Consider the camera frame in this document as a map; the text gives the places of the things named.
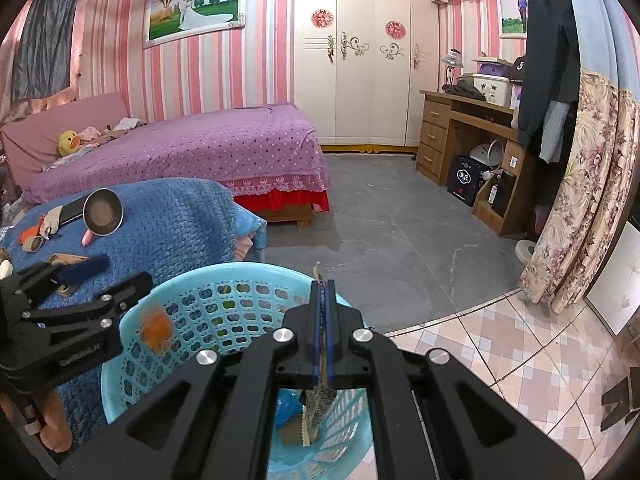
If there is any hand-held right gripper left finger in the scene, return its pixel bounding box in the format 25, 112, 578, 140
59, 279, 323, 480

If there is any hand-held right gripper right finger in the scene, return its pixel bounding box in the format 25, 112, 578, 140
324, 279, 587, 480

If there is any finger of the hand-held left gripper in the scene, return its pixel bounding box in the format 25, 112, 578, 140
0, 255, 111, 311
20, 271, 155, 333

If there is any silver foil packet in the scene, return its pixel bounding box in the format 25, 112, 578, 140
299, 261, 337, 449

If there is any blue plastic bag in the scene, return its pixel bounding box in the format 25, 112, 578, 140
274, 389, 307, 427

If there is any light blue plastic basket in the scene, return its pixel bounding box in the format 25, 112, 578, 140
100, 262, 375, 480

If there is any person's left hand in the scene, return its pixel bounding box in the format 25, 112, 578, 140
30, 390, 74, 454

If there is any pink mug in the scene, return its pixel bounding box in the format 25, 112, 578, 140
81, 188, 125, 247

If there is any blue fleece blanket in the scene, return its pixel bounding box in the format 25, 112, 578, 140
0, 177, 269, 453

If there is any yellow duck plush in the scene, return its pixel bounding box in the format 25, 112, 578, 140
57, 129, 82, 157

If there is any bed with purple cover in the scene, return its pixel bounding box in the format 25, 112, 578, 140
0, 90, 332, 229

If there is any pink satin curtain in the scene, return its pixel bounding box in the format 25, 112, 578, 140
0, 0, 86, 126

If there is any black paper bag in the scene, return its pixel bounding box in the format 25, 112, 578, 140
446, 154, 484, 208

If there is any wooden desk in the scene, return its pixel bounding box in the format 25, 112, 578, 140
415, 88, 552, 239

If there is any white fan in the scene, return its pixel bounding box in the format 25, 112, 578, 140
468, 139, 506, 172

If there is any grey hanging cloth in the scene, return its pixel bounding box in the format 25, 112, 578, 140
10, 0, 81, 102

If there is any white wardrobe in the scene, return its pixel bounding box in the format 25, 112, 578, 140
293, 0, 442, 149

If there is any framed wedding picture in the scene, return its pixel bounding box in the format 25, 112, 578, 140
142, 0, 249, 51

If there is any desk lamp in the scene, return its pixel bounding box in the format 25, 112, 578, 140
439, 48, 464, 92

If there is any white storage box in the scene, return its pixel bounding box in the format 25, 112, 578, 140
472, 73, 514, 107

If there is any white framed board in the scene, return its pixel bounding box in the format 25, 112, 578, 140
584, 219, 640, 337

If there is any floral curtain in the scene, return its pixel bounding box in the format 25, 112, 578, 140
517, 67, 640, 314

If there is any dark hanging garment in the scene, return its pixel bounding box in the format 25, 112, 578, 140
516, 0, 584, 164

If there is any small wall photo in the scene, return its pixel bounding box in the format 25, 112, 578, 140
498, 0, 530, 40

